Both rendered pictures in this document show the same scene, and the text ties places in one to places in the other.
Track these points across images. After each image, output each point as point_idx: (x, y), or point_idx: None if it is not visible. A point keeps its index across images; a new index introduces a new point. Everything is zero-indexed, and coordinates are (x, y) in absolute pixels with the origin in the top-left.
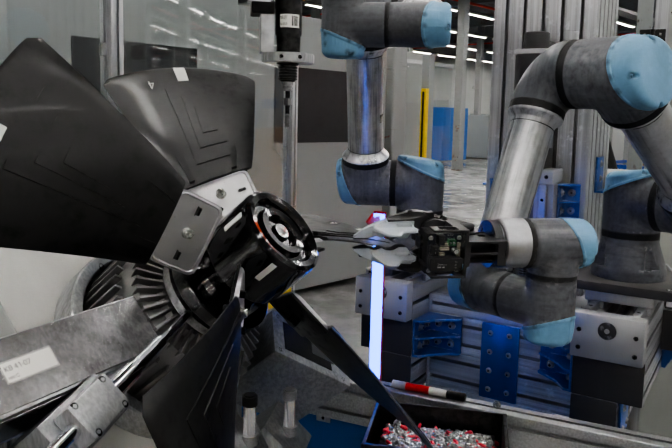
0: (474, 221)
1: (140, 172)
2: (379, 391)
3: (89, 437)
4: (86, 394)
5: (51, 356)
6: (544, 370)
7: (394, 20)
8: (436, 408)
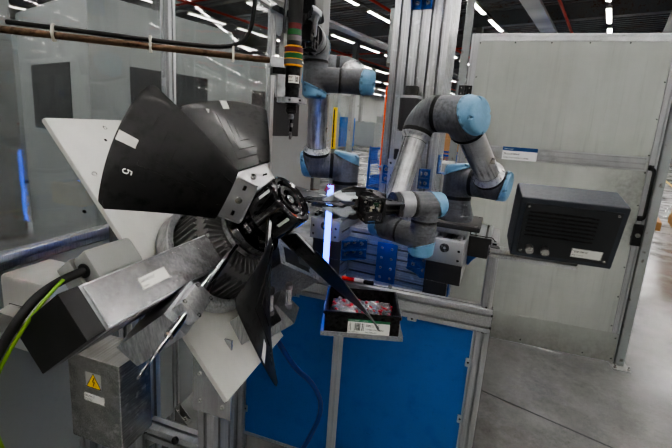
0: (358, 181)
1: (213, 166)
2: (340, 284)
3: (194, 318)
4: (190, 294)
5: (165, 272)
6: (409, 267)
7: (344, 78)
8: (360, 289)
